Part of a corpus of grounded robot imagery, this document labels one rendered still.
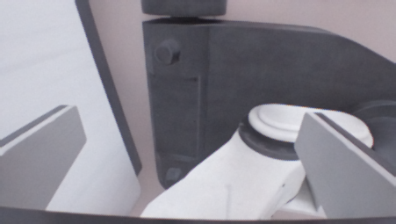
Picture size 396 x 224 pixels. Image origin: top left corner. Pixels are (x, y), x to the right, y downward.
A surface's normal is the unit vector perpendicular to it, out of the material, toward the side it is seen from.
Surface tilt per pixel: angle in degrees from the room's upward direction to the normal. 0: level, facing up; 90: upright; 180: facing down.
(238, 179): 90
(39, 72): 90
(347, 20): 0
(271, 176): 90
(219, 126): 0
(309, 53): 0
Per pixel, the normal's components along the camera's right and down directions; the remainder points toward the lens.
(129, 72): -0.21, 0.48
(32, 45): 0.97, -0.02
